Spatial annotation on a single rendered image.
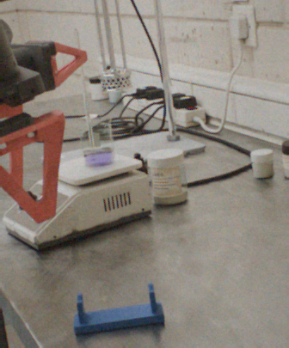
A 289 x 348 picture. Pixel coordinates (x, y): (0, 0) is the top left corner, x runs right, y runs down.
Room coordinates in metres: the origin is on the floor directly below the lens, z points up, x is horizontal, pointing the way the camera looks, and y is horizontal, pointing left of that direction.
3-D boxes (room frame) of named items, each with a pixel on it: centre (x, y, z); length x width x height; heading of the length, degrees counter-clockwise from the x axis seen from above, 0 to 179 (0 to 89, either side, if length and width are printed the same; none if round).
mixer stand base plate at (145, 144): (1.58, 0.05, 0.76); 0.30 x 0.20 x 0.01; 111
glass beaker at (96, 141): (1.18, 0.07, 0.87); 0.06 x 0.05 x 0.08; 40
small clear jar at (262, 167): (1.31, -0.20, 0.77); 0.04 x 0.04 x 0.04
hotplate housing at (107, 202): (1.18, 0.11, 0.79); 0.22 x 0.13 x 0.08; 120
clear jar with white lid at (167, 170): (1.24, -0.03, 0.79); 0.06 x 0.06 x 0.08
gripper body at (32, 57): (1.11, 0.16, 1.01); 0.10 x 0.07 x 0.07; 35
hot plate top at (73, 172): (1.20, 0.08, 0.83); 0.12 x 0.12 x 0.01; 30
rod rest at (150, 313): (0.82, 0.05, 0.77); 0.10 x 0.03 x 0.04; 92
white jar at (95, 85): (2.33, 0.10, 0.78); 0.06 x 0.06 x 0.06
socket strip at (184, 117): (1.96, -0.06, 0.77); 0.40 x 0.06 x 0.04; 21
